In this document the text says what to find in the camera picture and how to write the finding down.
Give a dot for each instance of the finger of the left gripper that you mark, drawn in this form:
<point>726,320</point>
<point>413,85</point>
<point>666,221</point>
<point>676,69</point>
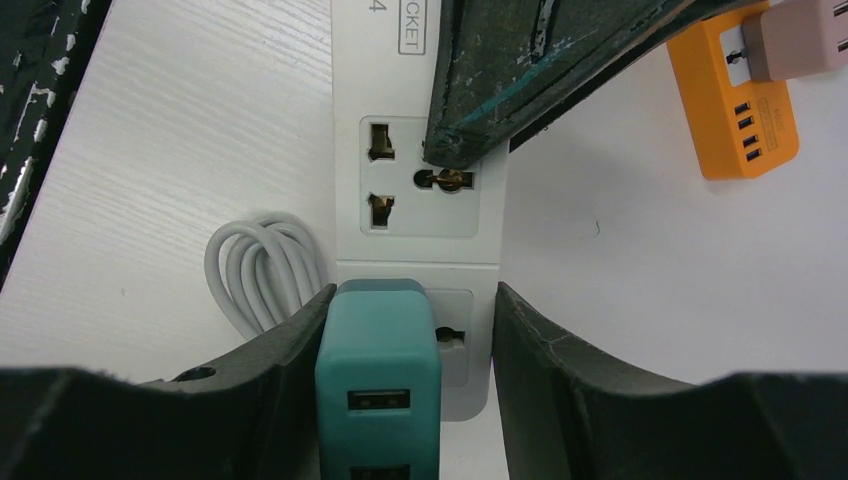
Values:
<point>46,47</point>
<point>505,70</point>

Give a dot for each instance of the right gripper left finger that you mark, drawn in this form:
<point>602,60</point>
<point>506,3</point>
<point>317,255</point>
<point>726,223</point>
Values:
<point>248,414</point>

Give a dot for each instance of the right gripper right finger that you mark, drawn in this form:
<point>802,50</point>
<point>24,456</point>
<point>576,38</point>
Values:
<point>569,410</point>

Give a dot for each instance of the teal USB charger plug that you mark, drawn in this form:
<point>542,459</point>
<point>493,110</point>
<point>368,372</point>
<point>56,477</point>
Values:
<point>378,379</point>

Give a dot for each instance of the white power strip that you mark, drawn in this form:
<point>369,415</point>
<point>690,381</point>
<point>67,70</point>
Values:
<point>398,216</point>

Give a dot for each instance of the orange power strip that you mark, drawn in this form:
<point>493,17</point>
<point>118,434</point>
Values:
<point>741,129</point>

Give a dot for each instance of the pink USB charger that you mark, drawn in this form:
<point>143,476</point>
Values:
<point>795,39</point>

